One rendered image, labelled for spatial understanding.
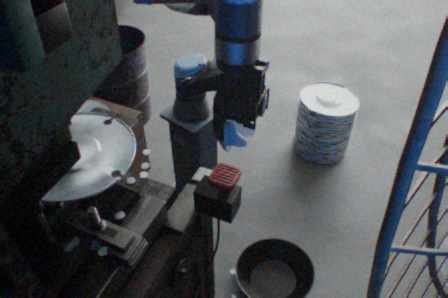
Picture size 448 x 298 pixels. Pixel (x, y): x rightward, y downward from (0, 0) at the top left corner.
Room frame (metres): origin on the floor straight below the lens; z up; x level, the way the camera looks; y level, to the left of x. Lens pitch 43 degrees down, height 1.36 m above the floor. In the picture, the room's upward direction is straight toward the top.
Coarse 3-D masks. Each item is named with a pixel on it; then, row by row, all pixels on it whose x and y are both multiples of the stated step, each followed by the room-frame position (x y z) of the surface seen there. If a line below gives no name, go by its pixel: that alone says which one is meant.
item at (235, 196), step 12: (204, 180) 0.62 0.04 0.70; (204, 192) 0.59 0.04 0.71; (216, 192) 0.59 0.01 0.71; (228, 192) 0.58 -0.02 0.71; (240, 192) 0.60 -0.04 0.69; (204, 204) 0.58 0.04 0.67; (216, 204) 0.56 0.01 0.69; (228, 204) 0.55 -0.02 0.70; (204, 216) 0.61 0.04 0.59; (216, 216) 0.56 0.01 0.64; (228, 216) 0.55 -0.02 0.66; (204, 228) 0.60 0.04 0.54
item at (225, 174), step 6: (216, 168) 0.61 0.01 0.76; (222, 168) 0.61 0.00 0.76; (228, 168) 0.61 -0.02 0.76; (234, 168) 0.60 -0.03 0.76; (210, 174) 0.59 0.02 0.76; (216, 174) 0.59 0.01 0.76; (222, 174) 0.59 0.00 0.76; (228, 174) 0.59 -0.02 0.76; (234, 174) 0.59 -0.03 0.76; (240, 174) 0.59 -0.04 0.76; (210, 180) 0.57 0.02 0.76; (216, 180) 0.57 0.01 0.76; (222, 180) 0.57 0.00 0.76; (228, 180) 0.57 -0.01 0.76; (234, 180) 0.57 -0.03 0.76; (216, 186) 0.56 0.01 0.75; (222, 186) 0.55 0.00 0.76; (228, 186) 0.55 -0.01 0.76; (234, 186) 0.56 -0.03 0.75
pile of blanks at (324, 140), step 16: (304, 112) 1.47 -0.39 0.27; (352, 112) 1.44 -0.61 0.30; (304, 128) 1.46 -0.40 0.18; (320, 128) 1.41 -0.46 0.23; (336, 128) 1.40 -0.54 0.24; (352, 128) 1.48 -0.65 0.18; (304, 144) 1.45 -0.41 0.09; (320, 144) 1.40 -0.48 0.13; (336, 144) 1.40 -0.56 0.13; (320, 160) 1.40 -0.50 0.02; (336, 160) 1.41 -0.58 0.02
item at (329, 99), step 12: (312, 84) 1.67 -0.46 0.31; (324, 84) 1.67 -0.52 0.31; (336, 84) 1.67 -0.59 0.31; (300, 96) 1.55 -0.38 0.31; (312, 96) 1.56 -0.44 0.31; (324, 96) 1.55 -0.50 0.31; (336, 96) 1.55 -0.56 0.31; (348, 96) 1.56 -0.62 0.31; (324, 108) 1.46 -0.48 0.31; (336, 108) 1.46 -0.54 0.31; (348, 108) 1.46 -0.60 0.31
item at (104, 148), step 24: (72, 120) 0.75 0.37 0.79; (96, 120) 0.75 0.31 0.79; (96, 144) 0.65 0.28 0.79; (120, 144) 0.66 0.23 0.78; (72, 168) 0.58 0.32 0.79; (96, 168) 0.58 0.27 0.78; (120, 168) 0.59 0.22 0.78; (48, 192) 0.51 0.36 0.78; (72, 192) 0.51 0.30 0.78; (96, 192) 0.51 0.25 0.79
